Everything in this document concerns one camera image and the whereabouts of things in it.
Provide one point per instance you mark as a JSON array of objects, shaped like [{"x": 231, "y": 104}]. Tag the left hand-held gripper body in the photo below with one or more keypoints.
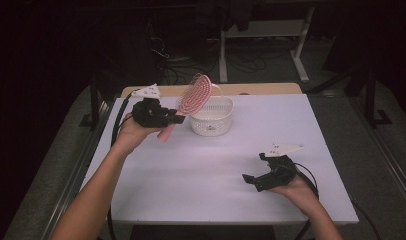
[{"x": 147, "y": 113}]

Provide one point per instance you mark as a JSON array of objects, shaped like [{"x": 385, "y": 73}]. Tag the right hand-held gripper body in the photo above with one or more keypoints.
[{"x": 279, "y": 171}]

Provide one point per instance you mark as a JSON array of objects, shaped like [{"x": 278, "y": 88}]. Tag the pink hairbrush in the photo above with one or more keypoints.
[{"x": 194, "y": 96}]

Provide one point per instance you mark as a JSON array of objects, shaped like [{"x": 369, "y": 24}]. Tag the white plastic basket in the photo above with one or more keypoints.
[{"x": 212, "y": 120}]

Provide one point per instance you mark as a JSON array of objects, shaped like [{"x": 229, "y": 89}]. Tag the person's left hand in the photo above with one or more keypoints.
[{"x": 134, "y": 133}]

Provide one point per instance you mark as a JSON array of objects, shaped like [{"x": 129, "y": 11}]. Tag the person's right hand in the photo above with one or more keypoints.
[{"x": 297, "y": 193}]

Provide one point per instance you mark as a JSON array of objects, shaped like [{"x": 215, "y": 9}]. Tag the black metal stand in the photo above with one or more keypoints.
[
  {"x": 372, "y": 100},
  {"x": 95, "y": 100}
]

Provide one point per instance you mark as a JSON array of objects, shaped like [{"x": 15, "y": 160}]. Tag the aluminium rail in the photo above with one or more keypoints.
[
  {"x": 387, "y": 156},
  {"x": 74, "y": 173}
]

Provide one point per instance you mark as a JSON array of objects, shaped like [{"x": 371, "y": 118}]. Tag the white metal desk frame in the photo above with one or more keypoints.
[{"x": 264, "y": 28}]

